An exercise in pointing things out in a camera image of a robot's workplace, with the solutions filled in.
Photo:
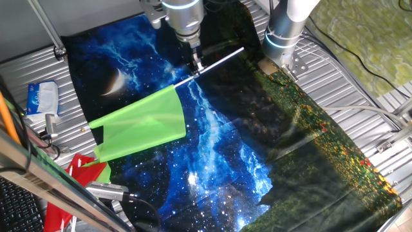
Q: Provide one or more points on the red flag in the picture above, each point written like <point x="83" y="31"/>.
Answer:
<point x="87" y="174"/>

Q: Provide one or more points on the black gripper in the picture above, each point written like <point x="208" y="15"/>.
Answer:
<point x="193" y="52"/>

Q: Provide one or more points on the grey metal stand pole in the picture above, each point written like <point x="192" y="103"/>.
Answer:
<point x="48" y="27"/>

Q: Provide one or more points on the green flag white pole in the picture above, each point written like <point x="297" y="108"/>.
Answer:
<point x="145" y="122"/>

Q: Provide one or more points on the black keyboard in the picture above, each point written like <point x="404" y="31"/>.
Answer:
<point x="19" y="209"/>

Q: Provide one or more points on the orange pole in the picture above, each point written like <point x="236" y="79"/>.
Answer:
<point x="6" y="117"/>

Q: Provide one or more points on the starry night landscape cloth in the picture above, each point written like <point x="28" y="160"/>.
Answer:
<point x="225" y="154"/>

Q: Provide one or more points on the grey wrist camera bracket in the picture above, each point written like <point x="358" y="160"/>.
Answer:
<point x="154" y="16"/>

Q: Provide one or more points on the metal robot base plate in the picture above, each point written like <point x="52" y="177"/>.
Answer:
<point x="299" y="66"/>

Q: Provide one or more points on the small silver camera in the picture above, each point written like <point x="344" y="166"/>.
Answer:
<point x="51" y="124"/>

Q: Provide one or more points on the aluminium frame beam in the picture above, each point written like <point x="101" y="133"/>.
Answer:
<point x="48" y="183"/>

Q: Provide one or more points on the blue white tissue pack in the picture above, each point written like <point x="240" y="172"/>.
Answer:
<point x="42" y="100"/>

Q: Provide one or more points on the silver depth camera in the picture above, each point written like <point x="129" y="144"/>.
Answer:
<point x="106" y="190"/>

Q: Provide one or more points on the green yellow patterned cloth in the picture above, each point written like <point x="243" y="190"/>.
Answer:
<point x="370" y="38"/>

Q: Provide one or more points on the aluminium frame bracket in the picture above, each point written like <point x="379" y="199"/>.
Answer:
<point x="396" y="137"/>

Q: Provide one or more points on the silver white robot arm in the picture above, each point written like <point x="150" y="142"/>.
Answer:
<point x="185" y="16"/>

